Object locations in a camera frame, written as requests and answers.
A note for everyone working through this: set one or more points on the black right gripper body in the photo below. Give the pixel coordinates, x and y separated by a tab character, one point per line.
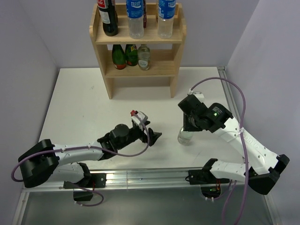
190	123

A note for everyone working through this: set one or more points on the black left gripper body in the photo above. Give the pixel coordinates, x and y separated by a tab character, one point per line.
135	133

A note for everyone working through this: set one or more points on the clear glass bottle front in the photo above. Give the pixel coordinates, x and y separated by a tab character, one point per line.
184	137

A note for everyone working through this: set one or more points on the clear glass bottle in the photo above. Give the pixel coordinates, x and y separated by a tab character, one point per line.
184	137
144	57

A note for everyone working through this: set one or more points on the green glass bottle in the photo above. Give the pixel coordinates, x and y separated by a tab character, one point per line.
131	54

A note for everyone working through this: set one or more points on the Pocari Sweat bottle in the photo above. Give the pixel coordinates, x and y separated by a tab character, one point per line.
135	18
166	13

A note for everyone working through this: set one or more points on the blue grape juice carton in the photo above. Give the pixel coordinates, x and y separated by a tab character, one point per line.
144	14

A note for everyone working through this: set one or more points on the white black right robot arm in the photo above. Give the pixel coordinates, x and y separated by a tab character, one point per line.
262	168

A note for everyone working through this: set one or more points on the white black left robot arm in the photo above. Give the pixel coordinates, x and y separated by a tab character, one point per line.
46	161

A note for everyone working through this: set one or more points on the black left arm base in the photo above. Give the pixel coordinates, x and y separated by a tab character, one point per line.
84	192

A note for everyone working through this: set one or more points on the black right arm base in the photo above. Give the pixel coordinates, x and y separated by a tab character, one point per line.
203	177

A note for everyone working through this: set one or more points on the wooden two-tier shelf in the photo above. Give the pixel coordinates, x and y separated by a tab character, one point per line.
163	62

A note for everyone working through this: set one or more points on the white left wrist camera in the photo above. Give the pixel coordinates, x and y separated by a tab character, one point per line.
139	119

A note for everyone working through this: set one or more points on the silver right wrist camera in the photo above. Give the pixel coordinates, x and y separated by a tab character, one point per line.
197	94

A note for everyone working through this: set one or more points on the aluminium frame rail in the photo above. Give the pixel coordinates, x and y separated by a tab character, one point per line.
80	112

